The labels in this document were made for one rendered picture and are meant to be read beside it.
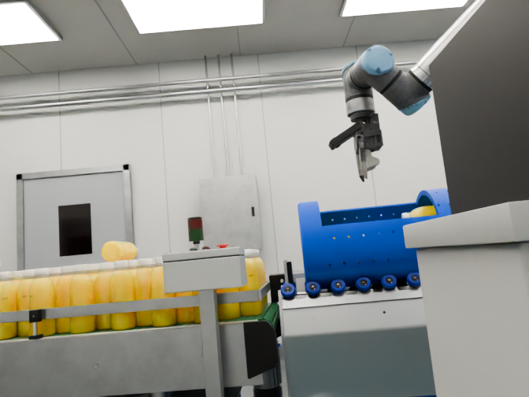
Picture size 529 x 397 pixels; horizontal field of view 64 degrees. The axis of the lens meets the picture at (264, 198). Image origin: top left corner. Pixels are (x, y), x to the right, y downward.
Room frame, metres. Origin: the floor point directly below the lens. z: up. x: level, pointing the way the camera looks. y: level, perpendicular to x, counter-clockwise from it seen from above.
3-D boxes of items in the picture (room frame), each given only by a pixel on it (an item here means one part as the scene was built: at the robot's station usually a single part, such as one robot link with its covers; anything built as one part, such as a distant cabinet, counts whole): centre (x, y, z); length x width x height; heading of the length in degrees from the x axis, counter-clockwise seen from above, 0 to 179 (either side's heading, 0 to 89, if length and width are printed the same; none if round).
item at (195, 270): (1.13, 0.17, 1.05); 0.20 x 0.10 x 0.10; 86
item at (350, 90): (1.33, -0.34, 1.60); 0.10 x 0.09 x 0.12; 10
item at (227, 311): (1.29, 0.14, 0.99); 0.07 x 0.07 x 0.19
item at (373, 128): (1.34, -0.35, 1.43); 0.09 x 0.08 x 0.12; 85
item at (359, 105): (1.34, -0.34, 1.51); 0.10 x 0.09 x 0.05; 175
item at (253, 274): (1.32, 0.07, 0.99); 0.07 x 0.07 x 0.19
